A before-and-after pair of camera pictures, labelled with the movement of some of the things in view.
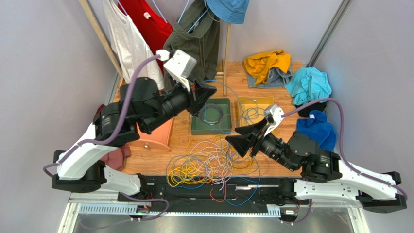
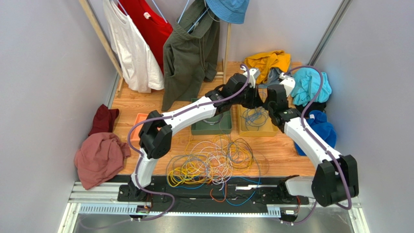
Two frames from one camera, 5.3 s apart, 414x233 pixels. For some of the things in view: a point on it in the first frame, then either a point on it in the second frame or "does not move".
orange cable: (226, 192) does not move
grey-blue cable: (250, 110) does not move
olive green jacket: (196, 32) does not move
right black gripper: (257, 139) -> (271, 100)
